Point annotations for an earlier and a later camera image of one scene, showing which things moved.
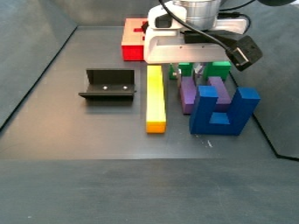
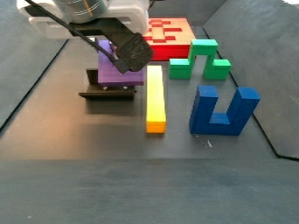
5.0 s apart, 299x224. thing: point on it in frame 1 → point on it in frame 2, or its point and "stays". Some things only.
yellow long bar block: [154, 101] stays
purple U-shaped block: [188, 91] → [109, 75]
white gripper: [162, 41] → [132, 10]
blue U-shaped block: [208, 122] stays
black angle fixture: [108, 83] stays
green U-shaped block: [213, 69] stays
